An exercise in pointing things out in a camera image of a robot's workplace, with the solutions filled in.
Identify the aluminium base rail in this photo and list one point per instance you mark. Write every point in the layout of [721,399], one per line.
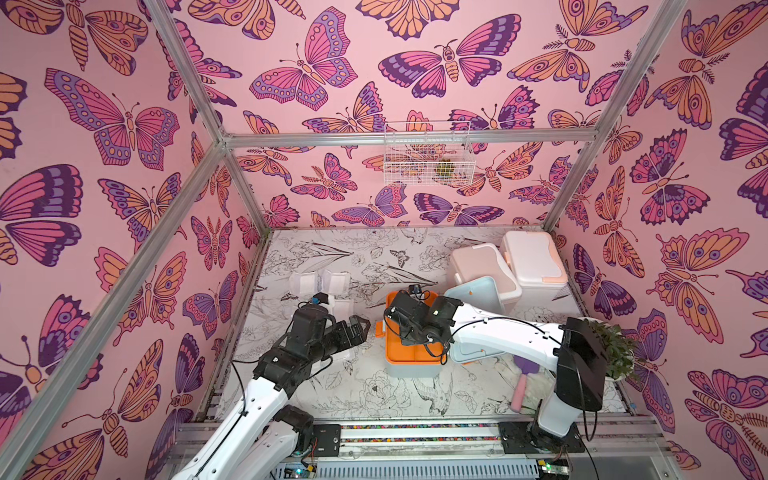
[612,446]

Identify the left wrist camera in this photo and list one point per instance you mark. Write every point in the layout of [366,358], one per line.
[321,299]

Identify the purple and pink brush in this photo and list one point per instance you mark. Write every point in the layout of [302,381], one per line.
[527,367]

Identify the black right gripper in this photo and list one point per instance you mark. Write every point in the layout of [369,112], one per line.
[399,309]

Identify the white and peach first aid box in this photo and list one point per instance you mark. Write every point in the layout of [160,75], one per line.
[535,262]

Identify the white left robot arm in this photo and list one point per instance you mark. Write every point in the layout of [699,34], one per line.
[263,429]

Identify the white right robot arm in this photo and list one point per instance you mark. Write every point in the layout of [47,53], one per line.
[570,350]

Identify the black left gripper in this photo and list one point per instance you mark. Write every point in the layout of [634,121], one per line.
[357,336]

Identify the white wire basket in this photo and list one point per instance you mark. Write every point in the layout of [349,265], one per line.
[426,157]

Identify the grey and orange first aid box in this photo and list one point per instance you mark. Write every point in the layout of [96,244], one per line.
[480,293]

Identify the orange divided inner tray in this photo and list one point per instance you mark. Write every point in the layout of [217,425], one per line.
[402,348]

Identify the pink first aid box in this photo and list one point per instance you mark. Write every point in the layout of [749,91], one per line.
[485,260]

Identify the potted green plant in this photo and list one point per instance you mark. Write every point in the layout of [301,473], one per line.
[619,349]

